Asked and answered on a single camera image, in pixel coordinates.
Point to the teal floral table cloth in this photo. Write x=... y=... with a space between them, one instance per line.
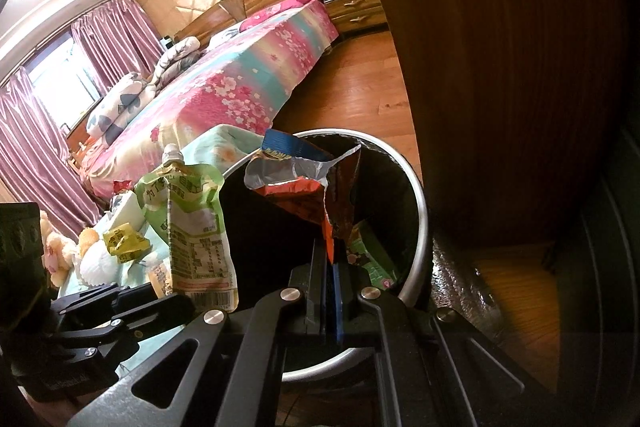
x=222 y=146

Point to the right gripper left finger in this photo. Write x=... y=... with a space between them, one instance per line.
x=225 y=373

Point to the yellow wrapper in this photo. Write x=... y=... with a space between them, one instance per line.
x=125 y=243

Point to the folded grey white quilt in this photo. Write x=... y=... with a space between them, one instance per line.
x=174 y=60

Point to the cream teddy bear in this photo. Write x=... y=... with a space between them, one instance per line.
x=58 y=252

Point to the pink curtain left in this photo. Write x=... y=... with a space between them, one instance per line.
x=35 y=160

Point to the pink curtain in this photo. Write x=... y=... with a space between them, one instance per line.
x=118 y=38
x=35 y=160

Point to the pink pillow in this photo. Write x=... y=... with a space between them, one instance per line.
x=270 y=11

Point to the pink curtain right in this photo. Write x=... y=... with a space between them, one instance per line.
x=118 y=38

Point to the round metal trash bin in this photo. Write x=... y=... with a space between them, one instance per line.
x=271 y=248

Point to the bed with floral sheet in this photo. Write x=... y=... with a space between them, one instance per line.
x=243 y=82

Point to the wooden nightstand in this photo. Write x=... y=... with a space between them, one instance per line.
x=353 y=16

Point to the red blue snack bag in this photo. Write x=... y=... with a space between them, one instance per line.
x=316 y=186

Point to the folded heart pattern quilt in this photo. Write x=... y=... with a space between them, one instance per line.
x=119 y=107

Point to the dark wooden door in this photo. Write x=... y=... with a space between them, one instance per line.
x=510 y=100

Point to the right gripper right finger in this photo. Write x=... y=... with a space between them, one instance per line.
x=434 y=368

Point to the green drink pouch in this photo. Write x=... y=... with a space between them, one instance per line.
x=181 y=203

